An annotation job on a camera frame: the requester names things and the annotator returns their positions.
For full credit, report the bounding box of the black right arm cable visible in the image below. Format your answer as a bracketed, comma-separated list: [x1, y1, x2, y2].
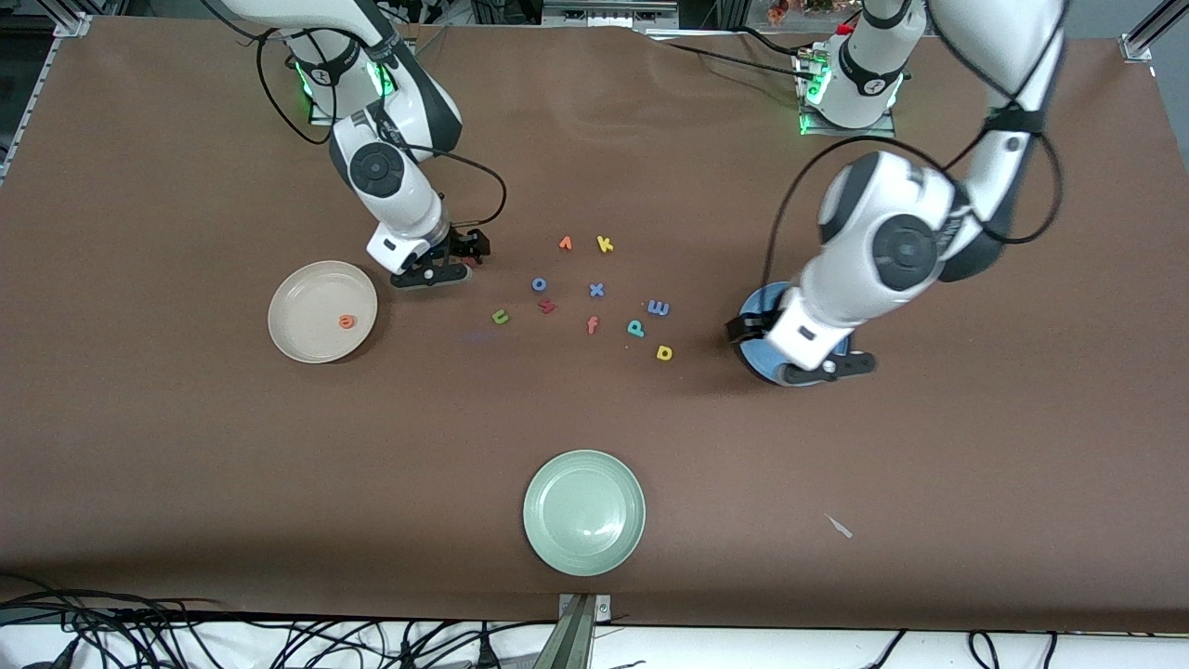
[200, 0, 508, 233]

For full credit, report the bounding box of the aluminium frame profile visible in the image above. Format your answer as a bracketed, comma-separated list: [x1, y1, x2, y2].
[51, 0, 94, 38]
[1119, 0, 1189, 64]

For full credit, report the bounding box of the brown paper table cover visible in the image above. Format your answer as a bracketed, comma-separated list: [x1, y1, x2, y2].
[0, 14, 1189, 633]

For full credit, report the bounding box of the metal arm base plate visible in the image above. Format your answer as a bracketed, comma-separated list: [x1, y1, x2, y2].
[799, 51, 898, 138]
[309, 39, 412, 127]

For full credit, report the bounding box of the pale green plate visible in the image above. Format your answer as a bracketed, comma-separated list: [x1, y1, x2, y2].
[523, 450, 647, 577]

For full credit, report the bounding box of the blue plate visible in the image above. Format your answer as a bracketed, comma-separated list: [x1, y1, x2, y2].
[737, 282, 852, 387]

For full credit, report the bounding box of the black cable on table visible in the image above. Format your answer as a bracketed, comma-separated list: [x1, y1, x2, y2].
[646, 26, 818, 80]

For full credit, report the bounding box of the grey metal rail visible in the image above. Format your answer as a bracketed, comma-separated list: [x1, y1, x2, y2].
[542, 0, 681, 29]

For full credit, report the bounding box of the beige brown plate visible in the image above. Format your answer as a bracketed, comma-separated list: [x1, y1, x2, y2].
[268, 260, 379, 364]

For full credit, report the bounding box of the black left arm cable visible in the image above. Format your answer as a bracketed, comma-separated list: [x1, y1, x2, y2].
[760, 0, 1065, 298]

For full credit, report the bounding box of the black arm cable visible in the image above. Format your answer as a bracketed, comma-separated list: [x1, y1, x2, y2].
[200, 0, 508, 233]
[760, 0, 1065, 298]

